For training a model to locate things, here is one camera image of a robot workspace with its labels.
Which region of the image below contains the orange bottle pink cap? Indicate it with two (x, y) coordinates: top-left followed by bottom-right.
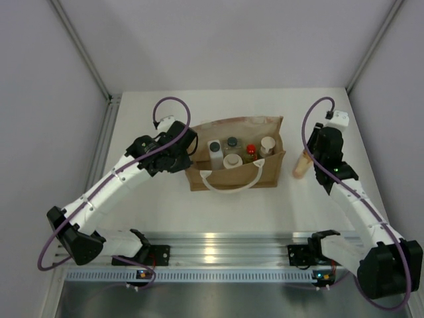
(292, 149), (313, 179)

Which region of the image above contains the brown canvas tote bag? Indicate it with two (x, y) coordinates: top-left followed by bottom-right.
(185, 116), (286, 193)

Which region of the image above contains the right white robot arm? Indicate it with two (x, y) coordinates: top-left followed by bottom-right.
(305, 111), (423, 300)

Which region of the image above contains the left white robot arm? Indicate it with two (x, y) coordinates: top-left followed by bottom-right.
(46, 117), (198, 266)

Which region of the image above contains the white bottle dark cap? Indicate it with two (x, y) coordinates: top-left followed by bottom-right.
(207, 140), (224, 170)

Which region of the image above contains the round white jar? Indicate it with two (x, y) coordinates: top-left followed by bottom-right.
(223, 154), (243, 170)

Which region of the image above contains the clear bottle black cap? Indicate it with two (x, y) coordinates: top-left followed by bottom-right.
(222, 136), (246, 156)

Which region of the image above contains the yellow bottle red cap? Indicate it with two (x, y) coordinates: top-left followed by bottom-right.
(243, 144), (258, 164)

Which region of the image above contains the right aluminium frame post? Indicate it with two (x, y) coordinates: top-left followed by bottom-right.
(345, 0), (406, 95)

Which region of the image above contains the aluminium frame post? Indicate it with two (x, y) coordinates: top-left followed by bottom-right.
(49, 0), (115, 100)
(345, 0), (406, 95)

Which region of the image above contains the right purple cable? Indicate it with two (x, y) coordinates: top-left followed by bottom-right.
(301, 96), (415, 313)

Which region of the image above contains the purple cable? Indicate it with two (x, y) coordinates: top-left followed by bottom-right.
(37, 96), (193, 272)
(301, 96), (415, 313)

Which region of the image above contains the left aluminium frame post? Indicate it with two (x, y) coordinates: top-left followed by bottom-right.
(49, 0), (115, 100)

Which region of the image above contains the aluminium mounting rail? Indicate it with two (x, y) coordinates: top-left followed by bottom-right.
(52, 231), (413, 270)

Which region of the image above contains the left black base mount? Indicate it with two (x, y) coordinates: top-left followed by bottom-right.
(119, 244), (170, 266)

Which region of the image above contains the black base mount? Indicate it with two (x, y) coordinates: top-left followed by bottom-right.
(119, 244), (170, 266)
(287, 244), (317, 270)

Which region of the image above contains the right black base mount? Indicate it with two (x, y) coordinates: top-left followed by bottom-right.
(287, 244), (317, 270)

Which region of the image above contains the slotted grey cable duct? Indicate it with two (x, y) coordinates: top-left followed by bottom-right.
(65, 268), (334, 283)

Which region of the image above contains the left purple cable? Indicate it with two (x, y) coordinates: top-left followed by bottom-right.
(37, 96), (193, 272)

